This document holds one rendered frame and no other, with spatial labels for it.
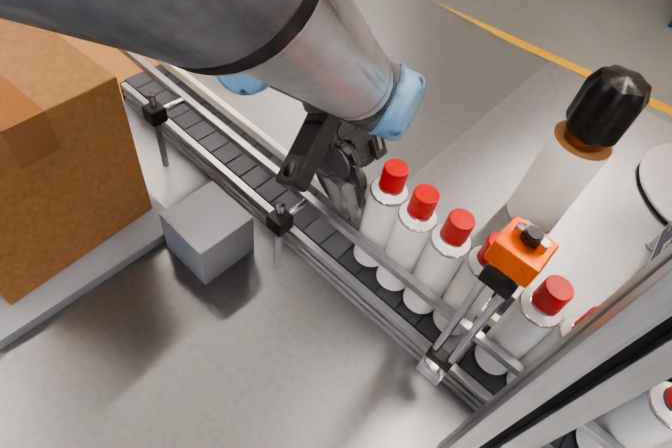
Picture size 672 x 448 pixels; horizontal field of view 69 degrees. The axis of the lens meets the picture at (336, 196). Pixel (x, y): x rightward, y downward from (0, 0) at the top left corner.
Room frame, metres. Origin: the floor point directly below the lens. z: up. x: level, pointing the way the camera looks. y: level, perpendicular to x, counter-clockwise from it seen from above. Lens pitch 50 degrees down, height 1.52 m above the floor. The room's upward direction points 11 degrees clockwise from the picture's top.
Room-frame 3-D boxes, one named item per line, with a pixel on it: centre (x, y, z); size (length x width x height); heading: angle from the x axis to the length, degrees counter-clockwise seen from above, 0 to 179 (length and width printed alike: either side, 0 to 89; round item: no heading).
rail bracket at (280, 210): (0.43, 0.06, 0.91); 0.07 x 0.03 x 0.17; 146
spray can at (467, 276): (0.35, -0.20, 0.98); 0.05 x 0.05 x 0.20
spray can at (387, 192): (0.43, -0.07, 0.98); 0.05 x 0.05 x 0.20
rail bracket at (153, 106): (0.60, 0.31, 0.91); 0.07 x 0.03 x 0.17; 146
